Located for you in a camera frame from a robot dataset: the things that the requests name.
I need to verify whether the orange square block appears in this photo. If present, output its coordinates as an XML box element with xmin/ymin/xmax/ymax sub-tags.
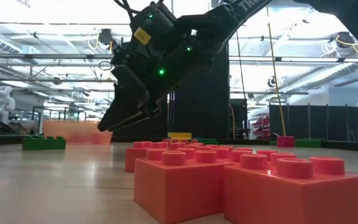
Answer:
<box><xmin>133</xmin><ymin>150</ymin><xmax>233</xmax><ymax>224</ymax></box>
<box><xmin>223</xmin><ymin>153</ymin><xmax>358</xmax><ymax>224</ymax></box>

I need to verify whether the green rectangular block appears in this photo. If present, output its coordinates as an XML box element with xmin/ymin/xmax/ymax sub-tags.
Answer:
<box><xmin>22</xmin><ymin>135</ymin><xmax>67</xmax><ymax>151</ymax></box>
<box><xmin>197</xmin><ymin>138</ymin><xmax>219</xmax><ymax>146</ymax></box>
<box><xmin>295</xmin><ymin>139</ymin><xmax>322</xmax><ymax>148</ymax></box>

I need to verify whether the orange plastic bin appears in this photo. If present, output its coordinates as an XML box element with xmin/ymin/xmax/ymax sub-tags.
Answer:
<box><xmin>42</xmin><ymin>120</ymin><xmax>115</xmax><ymax>146</ymax></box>

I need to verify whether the yellow hanging cable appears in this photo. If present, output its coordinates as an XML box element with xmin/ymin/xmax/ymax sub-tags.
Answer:
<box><xmin>264</xmin><ymin>0</ymin><xmax>288</xmax><ymax>138</ymax></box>

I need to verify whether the black divider screen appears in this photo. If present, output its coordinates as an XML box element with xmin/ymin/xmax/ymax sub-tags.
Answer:
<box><xmin>112</xmin><ymin>29</ymin><xmax>231</xmax><ymax>142</ymax></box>

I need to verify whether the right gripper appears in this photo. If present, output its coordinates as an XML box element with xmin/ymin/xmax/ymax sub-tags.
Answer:
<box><xmin>96</xmin><ymin>0</ymin><xmax>229</xmax><ymax>133</ymax></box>

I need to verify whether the black cabinet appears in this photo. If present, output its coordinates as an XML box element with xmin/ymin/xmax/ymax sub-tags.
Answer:
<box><xmin>228</xmin><ymin>98</ymin><xmax>249</xmax><ymax>140</ymax></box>

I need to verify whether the red shelf rack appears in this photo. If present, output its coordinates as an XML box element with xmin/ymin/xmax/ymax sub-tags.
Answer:
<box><xmin>252</xmin><ymin>115</ymin><xmax>270</xmax><ymax>139</ymax></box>

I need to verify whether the yellow rectangular block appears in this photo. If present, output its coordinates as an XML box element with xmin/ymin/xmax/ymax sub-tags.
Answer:
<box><xmin>167</xmin><ymin>132</ymin><xmax>193</xmax><ymax>140</ymax></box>

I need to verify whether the orange rectangular block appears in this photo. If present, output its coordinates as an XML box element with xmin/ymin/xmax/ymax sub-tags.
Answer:
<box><xmin>124</xmin><ymin>140</ymin><xmax>198</xmax><ymax>174</ymax></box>

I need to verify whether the red rectangular block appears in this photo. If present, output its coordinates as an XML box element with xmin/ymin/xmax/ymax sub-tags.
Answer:
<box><xmin>276</xmin><ymin>136</ymin><xmax>296</xmax><ymax>148</ymax></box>

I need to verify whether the black partition wall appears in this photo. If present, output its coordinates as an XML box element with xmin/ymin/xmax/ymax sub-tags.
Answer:
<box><xmin>268</xmin><ymin>103</ymin><xmax>358</xmax><ymax>142</ymax></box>

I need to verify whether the ceiling cord reel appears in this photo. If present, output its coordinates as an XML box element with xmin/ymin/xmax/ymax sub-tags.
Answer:
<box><xmin>335</xmin><ymin>30</ymin><xmax>356</xmax><ymax>49</ymax></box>
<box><xmin>98</xmin><ymin>27</ymin><xmax>119</xmax><ymax>52</ymax></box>

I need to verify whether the orange long studded block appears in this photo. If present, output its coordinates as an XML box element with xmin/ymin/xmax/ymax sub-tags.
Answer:
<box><xmin>197</xmin><ymin>144</ymin><xmax>296</xmax><ymax>170</ymax></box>

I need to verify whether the white robot figure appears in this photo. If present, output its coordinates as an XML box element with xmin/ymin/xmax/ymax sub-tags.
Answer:
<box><xmin>0</xmin><ymin>86</ymin><xmax>17</xmax><ymax>126</ymax></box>

